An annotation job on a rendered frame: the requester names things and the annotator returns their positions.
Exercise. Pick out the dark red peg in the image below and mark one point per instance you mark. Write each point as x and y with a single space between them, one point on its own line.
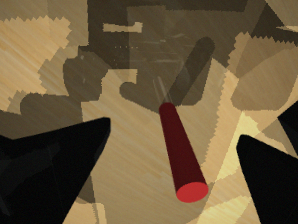
188 178

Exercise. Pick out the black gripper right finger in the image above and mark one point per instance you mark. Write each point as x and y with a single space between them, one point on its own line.
272 177

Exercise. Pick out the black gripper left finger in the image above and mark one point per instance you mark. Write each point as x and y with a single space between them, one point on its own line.
41 175

